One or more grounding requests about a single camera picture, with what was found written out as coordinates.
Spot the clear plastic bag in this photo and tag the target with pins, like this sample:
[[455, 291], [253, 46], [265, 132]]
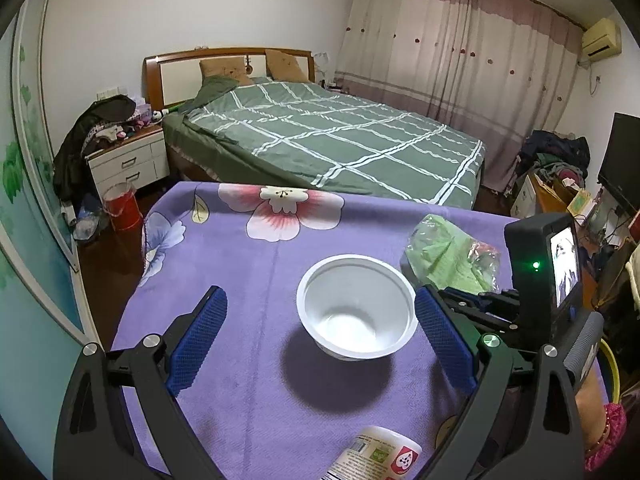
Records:
[[85, 222]]

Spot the black flat television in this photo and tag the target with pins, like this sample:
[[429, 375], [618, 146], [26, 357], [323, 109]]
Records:
[[622, 160]]

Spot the sliding wardrobe door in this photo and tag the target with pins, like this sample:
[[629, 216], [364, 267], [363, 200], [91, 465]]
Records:
[[30, 210]]

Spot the floral cloth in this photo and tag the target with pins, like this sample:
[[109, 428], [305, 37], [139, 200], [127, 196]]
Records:
[[140, 120]]

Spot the white plastic bowl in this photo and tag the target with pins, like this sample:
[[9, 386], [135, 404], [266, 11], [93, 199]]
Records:
[[350, 325]]

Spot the green plastic packet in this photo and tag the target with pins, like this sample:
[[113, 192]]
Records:
[[440, 255]]

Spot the person's right hand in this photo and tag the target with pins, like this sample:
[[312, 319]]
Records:
[[590, 405]]

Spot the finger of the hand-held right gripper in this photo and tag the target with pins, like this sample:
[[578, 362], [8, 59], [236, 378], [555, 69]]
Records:
[[465, 297]]

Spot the wooden bed headboard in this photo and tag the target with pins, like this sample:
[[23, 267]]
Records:
[[180, 72]]

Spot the green plaid quilt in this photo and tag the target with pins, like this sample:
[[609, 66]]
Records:
[[325, 135]]

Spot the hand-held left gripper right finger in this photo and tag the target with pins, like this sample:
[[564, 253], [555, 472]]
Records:
[[445, 345]]

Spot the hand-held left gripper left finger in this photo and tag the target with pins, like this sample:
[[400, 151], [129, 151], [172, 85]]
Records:
[[197, 340]]

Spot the mixed clothing heap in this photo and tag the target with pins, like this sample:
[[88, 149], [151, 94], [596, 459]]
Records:
[[555, 150]]

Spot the purple floral blanket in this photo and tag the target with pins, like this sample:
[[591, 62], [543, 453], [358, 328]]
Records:
[[250, 410]]

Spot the white labelled bottle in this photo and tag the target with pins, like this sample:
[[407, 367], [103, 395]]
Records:
[[375, 452]]

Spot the white nightstand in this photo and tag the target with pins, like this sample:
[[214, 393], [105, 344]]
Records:
[[125, 160]]

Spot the yellow rimmed bin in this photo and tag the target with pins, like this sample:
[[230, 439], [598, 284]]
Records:
[[614, 370]]

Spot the pink striped curtain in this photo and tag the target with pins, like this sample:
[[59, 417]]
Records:
[[450, 60]]

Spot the red plastic bucket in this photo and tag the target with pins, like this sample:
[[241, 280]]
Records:
[[122, 210]]

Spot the wooden cabinet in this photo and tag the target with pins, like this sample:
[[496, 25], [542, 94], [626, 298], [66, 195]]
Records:
[[545, 195]]

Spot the beige air conditioner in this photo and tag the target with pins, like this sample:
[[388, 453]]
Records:
[[600, 40]]

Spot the dark clothes pile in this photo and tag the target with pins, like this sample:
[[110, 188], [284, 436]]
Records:
[[75, 150]]

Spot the brown pillow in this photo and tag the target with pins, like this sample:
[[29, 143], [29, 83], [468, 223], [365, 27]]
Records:
[[285, 65], [225, 67]]

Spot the green patterned card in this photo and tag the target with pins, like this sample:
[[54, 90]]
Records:
[[580, 205]]

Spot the white wall socket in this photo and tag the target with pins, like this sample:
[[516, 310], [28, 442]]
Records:
[[107, 93]]

